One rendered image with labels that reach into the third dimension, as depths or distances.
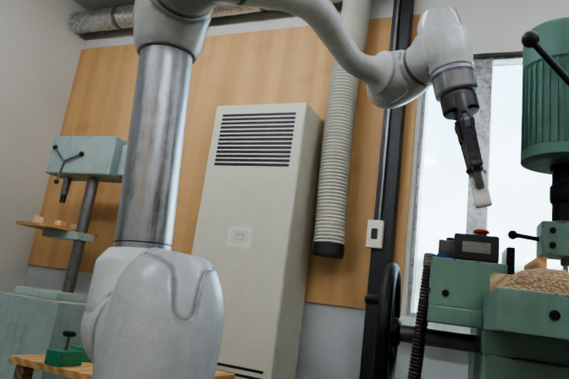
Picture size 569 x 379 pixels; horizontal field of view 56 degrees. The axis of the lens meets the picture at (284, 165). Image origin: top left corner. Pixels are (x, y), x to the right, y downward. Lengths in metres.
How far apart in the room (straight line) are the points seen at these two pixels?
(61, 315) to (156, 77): 1.93
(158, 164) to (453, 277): 0.58
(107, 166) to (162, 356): 2.30
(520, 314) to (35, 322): 2.37
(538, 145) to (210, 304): 0.77
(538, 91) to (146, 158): 0.82
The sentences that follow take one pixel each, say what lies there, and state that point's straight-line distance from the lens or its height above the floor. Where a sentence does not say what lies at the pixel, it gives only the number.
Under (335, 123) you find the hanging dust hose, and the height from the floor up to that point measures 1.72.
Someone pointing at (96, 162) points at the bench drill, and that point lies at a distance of 3.01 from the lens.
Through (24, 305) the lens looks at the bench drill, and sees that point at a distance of 2.92.
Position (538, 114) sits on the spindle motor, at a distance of 1.25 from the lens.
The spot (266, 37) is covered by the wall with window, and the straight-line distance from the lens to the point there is 3.28.
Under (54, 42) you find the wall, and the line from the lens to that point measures 4.03.
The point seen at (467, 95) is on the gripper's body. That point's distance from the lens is 1.15.
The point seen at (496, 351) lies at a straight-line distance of 1.01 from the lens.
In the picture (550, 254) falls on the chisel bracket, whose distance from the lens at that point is 1.20.
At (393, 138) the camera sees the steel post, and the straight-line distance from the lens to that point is 2.66.
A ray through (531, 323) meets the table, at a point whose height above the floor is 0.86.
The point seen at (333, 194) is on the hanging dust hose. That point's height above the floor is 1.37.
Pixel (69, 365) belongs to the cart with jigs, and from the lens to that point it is 2.11.
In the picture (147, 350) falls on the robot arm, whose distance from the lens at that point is 0.71.
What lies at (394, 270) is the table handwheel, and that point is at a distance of 1.14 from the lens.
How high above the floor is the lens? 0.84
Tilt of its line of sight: 14 degrees up
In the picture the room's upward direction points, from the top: 8 degrees clockwise
